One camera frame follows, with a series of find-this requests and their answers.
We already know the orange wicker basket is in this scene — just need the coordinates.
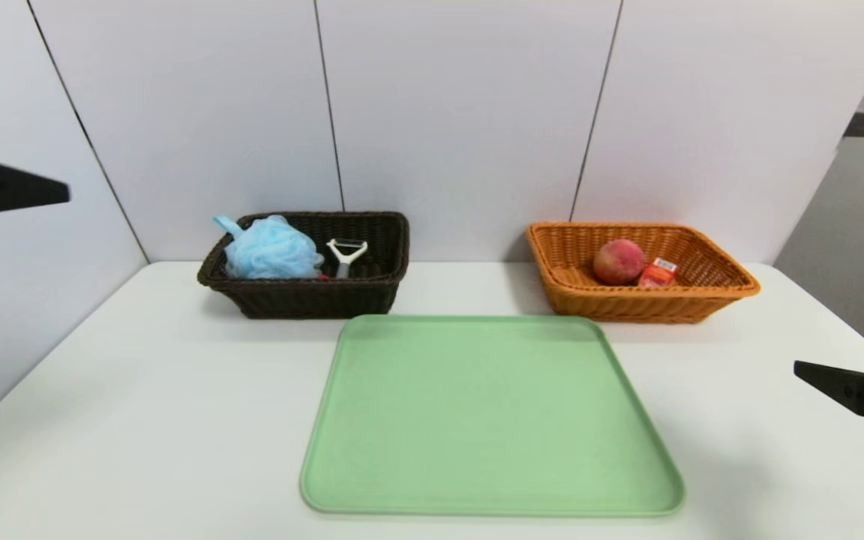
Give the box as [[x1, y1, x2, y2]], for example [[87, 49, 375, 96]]
[[526, 221, 761, 324]]

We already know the white peeler with grey handle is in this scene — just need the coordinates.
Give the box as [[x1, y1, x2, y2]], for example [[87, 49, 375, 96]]
[[326, 238, 368, 280]]

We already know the red drink carton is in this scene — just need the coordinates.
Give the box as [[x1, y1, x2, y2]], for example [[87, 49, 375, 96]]
[[638, 256, 679, 288]]

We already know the light blue bath loofah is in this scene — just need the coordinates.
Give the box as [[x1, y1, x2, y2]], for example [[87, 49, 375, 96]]
[[213, 215, 326, 281]]

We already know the dark brown wicker basket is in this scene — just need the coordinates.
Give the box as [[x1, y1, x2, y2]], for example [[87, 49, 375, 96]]
[[197, 211, 410, 320]]

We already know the pink yellow peach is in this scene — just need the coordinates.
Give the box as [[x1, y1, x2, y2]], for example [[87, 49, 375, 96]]
[[592, 238, 647, 286]]

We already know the light green plastic tray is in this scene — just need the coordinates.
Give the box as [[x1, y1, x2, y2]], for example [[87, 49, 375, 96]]
[[299, 315, 686, 518]]

